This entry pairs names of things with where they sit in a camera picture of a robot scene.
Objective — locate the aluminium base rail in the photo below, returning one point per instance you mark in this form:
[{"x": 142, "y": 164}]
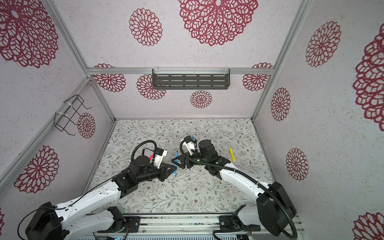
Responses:
[{"x": 192, "y": 226}]

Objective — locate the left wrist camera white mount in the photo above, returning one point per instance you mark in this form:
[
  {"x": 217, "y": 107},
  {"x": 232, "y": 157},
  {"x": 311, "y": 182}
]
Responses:
[{"x": 158, "y": 156}]

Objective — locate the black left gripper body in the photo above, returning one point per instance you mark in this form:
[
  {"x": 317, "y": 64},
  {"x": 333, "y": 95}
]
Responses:
[{"x": 153, "y": 174}]

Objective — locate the dark grey wall shelf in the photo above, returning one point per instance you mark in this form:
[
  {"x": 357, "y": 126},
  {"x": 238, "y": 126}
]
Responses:
[{"x": 191, "y": 80}]

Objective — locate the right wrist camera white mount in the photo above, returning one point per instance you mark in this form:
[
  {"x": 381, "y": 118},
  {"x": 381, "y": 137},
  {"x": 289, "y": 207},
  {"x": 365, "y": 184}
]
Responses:
[{"x": 191, "y": 144}]

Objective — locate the black wire wall rack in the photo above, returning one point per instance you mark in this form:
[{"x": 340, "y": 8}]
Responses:
[{"x": 64, "y": 118}]

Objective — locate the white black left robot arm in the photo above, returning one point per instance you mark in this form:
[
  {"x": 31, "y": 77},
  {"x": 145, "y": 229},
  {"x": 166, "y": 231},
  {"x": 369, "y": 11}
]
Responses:
[{"x": 74, "y": 218}]

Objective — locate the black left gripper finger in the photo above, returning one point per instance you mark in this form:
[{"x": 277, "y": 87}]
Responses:
[
  {"x": 169, "y": 168},
  {"x": 165, "y": 175}
]

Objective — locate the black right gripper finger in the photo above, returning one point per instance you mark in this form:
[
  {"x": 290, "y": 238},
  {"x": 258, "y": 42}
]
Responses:
[
  {"x": 178, "y": 160},
  {"x": 181, "y": 165}
]

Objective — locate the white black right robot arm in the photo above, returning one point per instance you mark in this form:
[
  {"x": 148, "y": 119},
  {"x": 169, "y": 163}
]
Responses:
[{"x": 272, "y": 210}]

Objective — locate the yellow highlighter pen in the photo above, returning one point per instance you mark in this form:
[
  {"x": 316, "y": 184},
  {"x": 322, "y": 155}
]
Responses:
[{"x": 232, "y": 154}]

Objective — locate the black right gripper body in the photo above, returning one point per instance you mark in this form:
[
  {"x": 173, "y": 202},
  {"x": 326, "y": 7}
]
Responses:
[{"x": 197, "y": 157}]

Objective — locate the blue highlighter pen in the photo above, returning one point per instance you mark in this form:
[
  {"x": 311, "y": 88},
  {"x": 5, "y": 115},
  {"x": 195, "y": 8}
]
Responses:
[{"x": 176, "y": 156}]

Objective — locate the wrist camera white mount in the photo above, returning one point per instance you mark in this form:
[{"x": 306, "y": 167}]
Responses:
[
  {"x": 191, "y": 144},
  {"x": 158, "y": 156}
]

